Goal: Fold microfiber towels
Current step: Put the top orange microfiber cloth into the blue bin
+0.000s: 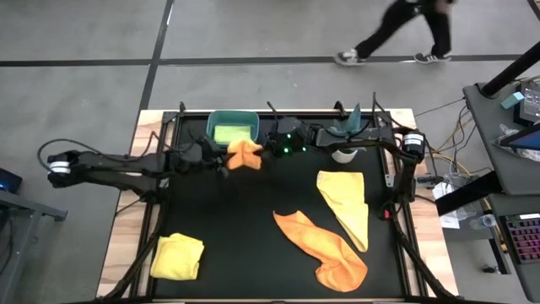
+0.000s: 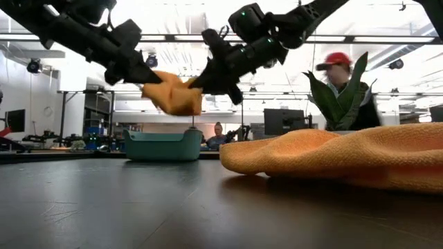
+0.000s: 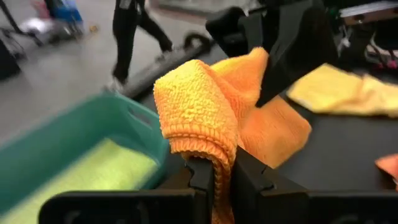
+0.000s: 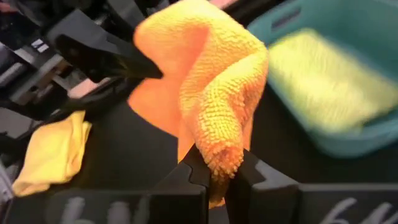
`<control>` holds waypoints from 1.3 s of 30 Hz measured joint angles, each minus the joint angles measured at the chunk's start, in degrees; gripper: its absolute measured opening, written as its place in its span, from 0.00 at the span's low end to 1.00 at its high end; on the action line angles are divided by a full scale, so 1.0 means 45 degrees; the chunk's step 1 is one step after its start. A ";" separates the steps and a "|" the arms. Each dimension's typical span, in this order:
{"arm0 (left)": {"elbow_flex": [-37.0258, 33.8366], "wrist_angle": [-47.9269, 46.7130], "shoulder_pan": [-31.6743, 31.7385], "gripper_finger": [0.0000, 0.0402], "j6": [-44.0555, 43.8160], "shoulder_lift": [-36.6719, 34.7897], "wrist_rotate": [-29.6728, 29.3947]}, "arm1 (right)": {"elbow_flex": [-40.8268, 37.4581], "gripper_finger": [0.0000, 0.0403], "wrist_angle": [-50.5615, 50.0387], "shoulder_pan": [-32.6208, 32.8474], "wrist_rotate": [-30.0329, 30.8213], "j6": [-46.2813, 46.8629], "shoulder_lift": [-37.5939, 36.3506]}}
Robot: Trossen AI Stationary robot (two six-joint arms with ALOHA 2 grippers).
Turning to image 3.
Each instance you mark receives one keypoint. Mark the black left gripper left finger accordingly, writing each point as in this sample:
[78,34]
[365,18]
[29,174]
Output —
[124,208]

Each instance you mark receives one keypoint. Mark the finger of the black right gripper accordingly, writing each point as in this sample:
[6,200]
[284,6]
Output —
[295,46]
[230,31]

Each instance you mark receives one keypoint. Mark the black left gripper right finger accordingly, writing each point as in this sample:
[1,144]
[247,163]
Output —
[311,208]

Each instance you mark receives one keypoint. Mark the green microfiber towel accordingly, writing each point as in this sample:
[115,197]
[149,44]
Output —
[93,174]

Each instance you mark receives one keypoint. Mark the light orange microfiber towel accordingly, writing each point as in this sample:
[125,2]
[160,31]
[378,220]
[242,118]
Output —
[202,109]

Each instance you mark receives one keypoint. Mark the dark orange microfiber towel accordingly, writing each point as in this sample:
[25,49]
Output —
[390,166]

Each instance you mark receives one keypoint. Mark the yellow microfiber towel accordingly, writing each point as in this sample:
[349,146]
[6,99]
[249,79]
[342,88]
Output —
[335,90]

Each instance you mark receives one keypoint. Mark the person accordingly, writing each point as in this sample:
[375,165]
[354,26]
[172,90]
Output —
[126,37]

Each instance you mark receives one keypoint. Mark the blue and silver cart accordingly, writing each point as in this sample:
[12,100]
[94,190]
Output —
[59,18]

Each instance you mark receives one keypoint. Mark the teal plastic bin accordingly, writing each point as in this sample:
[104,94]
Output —
[62,130]

